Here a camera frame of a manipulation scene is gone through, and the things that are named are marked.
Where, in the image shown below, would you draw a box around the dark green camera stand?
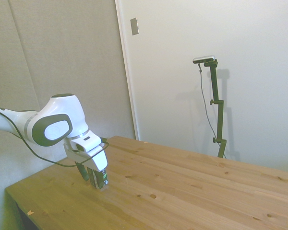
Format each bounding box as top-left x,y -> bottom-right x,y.
203,60 -> 228,159

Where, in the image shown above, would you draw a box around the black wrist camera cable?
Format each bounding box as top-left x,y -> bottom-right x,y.
0,105 -> 110,168

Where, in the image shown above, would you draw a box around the silver exterior camera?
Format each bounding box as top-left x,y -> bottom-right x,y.
192,55 -> 216,65

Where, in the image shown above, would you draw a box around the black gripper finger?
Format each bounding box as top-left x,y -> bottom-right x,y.
77,163 -> 89,182
87,167 -> 97,187

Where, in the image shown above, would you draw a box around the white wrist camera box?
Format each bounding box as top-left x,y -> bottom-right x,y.
70,133 -> 106,153

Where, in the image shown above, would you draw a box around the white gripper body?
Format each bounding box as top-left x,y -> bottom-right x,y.
63,141 -> 109,172

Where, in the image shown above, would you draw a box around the grey wall switch plate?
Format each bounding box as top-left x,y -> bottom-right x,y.
130,17 -> 140,36

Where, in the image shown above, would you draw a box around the white vertical door trim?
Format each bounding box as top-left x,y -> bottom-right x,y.
114,0 -> 142,141

